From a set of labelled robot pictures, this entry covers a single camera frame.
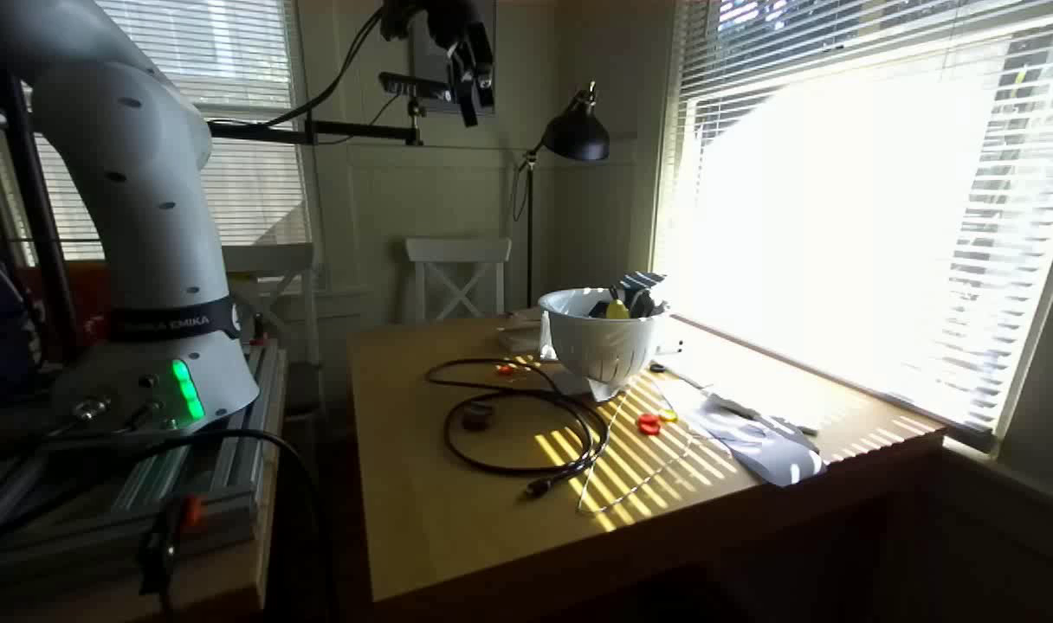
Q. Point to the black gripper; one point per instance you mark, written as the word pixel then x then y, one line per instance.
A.
pixel 460 35

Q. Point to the small orange object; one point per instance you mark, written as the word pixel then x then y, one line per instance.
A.
pixel 503 367

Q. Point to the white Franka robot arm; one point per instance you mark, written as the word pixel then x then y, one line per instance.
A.
pixel 135 173

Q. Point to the white ceramic bowl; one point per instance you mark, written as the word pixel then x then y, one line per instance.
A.
pixel 596 348

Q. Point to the black desk lamp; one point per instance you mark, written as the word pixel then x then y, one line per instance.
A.
pixel 576 132

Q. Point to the black horizontal boom rod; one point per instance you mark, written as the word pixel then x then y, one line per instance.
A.
pixel 319 128

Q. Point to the small white window blinds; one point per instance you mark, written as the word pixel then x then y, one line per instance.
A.
pixel 255 192

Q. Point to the black spatula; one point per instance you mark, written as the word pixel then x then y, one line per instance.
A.
pixel 641 289

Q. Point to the yellow object among utensils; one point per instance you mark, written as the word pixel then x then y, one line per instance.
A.
pixel 614 310

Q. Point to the small dark round disc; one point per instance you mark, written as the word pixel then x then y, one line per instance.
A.
pixel 475 421

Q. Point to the large white window blinds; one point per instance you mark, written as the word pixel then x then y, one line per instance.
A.
pixel 873 229

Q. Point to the white folded cloth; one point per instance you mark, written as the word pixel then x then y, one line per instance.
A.
pixel 765 451

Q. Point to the black slanted stand pole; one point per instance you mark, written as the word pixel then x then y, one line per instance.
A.
pixel 41 220

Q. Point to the dark blue bag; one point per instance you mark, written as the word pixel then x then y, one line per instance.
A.
pixel 1 333

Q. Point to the black camera on boom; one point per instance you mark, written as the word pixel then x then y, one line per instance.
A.
pixel 416 83

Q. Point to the black switch box red button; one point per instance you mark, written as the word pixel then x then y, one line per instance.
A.
pixel 163 555

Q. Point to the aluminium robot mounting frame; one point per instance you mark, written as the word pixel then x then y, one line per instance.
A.
pixel 87 507

